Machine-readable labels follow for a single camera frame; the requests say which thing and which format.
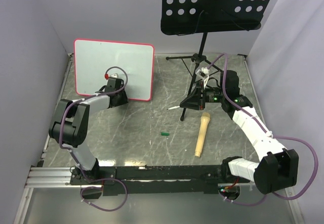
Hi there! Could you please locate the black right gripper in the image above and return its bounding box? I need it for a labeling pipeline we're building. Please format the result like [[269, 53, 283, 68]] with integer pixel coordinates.
[[180, 81, 226, 110]]

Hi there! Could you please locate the pink framed whiteboard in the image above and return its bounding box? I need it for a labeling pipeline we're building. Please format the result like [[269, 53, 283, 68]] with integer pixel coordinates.
[[74, 39, 155, 101]]

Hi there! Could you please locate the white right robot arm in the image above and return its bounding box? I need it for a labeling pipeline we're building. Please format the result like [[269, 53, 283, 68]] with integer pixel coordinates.
[[180, 67, 299, 194]]

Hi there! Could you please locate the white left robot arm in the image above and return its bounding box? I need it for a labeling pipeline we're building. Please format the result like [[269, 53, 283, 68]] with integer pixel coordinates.
[[49, 77, 128, 184]]

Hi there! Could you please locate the beige toy microphone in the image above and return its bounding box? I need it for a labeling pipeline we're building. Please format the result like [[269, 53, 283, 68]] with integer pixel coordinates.
[[194, 113, 211, 158]]

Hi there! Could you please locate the black music stand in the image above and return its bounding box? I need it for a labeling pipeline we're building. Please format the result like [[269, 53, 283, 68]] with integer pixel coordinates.
[[160, 0, 279, 122]]

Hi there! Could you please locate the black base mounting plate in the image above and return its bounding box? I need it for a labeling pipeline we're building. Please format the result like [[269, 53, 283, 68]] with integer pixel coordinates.
[[70, 165, 249, 196]]

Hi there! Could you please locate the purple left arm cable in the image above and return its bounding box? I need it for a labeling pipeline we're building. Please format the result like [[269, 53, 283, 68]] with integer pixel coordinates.
[[58, 66, 129, 211]]

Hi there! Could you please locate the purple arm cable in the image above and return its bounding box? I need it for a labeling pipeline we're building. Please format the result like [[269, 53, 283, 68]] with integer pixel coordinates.
[[206, 53, 319, 206], [58, 66, 129, 211]]

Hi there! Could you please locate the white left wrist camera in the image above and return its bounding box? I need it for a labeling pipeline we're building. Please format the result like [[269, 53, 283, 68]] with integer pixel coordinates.
[[109, 73, 119, 79]]

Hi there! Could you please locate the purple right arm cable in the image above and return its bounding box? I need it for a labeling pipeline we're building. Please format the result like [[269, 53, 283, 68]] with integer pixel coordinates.
[[206, 53, 319, 206]]

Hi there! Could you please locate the aluminium rail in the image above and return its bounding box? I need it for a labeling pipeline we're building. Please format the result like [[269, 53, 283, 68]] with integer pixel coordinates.
[[25, 167, 72, 188]]

